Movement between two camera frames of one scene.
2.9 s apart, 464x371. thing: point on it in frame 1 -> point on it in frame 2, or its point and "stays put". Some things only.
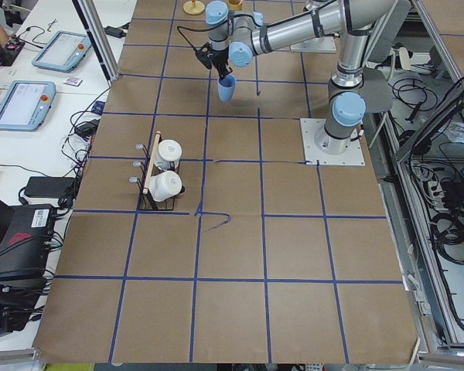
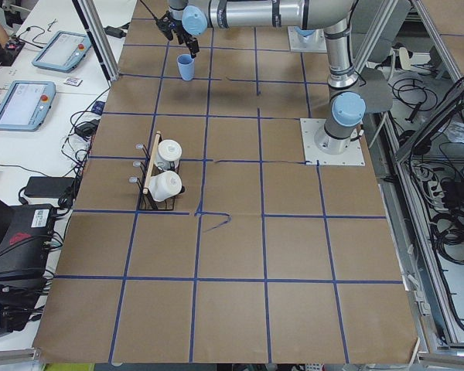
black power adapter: [50, 187] stays put
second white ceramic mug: [165, 185] stays put
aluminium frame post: [95, 29] stays put
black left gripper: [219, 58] -> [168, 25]
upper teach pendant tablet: [63, 52] stays put
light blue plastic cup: [226, 87] -> [186, 66]
